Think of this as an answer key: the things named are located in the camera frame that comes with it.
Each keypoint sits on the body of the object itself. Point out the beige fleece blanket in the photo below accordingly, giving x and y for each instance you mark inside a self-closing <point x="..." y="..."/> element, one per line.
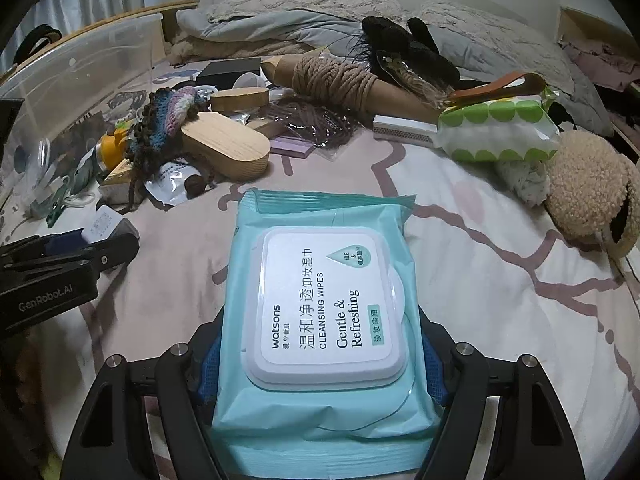
<point x="225" y="50"/>

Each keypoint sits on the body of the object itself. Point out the black box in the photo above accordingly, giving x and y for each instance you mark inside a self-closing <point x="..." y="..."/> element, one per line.
<point x="227" y="72"/>

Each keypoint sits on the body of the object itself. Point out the white fluffy item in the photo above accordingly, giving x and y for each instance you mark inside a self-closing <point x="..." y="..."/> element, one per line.
<point x="525" y="182"/>

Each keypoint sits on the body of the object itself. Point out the white cup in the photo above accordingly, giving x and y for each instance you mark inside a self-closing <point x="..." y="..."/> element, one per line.
<point x="250" y="81"/>

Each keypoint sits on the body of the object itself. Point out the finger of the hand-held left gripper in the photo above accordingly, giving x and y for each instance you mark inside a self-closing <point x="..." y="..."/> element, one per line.
<point x="117" y="250"/>
<point x="65" y="242"/>

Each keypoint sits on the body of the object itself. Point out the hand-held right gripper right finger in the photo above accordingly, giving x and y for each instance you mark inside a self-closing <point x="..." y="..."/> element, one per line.
<point x="434" y="377"/>

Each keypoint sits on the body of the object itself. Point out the blue brown crocheted pouch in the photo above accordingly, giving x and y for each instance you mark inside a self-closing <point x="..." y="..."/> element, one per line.
<point x="155" y="115"/>

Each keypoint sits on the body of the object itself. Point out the green hair clip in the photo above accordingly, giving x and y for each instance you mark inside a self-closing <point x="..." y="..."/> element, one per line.
<point x="57" y="207"/>

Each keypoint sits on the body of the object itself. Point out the wooden wall cabinet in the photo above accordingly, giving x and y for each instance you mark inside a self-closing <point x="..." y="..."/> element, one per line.
<point x="590" y="25"/>

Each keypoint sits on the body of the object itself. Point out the small oval wooden block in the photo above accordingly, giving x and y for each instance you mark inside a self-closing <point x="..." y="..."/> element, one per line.
<point x="240" y="99"/>

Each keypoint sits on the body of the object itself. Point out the white sachet packet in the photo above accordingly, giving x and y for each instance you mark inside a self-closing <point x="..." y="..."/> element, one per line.
<point x="170" y="185"/>

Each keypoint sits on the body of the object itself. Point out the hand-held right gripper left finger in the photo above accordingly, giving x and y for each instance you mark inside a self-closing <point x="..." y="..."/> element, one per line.
<point x="206" y="380"/>

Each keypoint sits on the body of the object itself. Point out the wooden bedside shelf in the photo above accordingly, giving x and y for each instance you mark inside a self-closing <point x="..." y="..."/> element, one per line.
<point x="125" y="15"/>

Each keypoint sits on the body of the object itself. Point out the purple block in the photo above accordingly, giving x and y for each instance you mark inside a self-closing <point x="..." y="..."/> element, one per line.
<point x="290" y="147"/>

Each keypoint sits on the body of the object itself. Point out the pile of clothes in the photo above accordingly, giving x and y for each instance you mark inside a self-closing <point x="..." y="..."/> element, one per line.
<point x="600" y="60"/>

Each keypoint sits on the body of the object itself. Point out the large oval wooden block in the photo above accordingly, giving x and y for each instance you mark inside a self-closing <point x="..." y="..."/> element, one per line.
<point x="227" y="145"/>

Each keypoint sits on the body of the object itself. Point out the black visor cap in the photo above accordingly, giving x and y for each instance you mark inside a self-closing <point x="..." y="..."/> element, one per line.
<point x="37" y="42"/>

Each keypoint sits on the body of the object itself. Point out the light blue wet wipes pack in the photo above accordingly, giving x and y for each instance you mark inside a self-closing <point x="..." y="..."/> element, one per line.
<point x="320" y="300"/>

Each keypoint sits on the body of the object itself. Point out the yellow toy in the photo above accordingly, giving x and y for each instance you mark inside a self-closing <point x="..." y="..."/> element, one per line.
<point x="112" y="147"/>

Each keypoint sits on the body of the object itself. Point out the flat wooden piece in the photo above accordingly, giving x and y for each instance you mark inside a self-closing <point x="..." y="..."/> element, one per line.
<point x="265" y="126"/>

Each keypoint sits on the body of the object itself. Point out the grey duvet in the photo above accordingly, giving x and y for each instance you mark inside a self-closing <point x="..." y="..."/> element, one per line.
<point x="300" y="30"/>

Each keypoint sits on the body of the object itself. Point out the clear plastic storage bin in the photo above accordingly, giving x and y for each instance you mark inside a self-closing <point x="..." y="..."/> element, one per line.
<point x="75" y="75"/>

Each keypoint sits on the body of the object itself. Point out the bag of purple braids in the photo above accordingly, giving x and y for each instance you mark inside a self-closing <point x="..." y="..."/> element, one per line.
<point x="310" y="120"/>

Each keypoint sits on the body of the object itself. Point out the black feathery accessory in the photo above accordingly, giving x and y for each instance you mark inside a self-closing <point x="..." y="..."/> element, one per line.
<point x="395" y="40"/>

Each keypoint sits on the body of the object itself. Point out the white charger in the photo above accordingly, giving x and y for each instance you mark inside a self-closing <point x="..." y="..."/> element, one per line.
<point x="107" y="222"/>

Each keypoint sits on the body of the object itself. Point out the small tan box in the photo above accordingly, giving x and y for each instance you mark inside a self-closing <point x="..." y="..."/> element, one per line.
<point x="117" y="175"/>

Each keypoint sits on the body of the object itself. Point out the green dotted tissue pouch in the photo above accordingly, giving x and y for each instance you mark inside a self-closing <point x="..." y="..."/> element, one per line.
<point x="495" y="130"/>

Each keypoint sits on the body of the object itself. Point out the white ribbed box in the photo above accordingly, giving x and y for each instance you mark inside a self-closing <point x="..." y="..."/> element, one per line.
<point x="405" y="130"/>

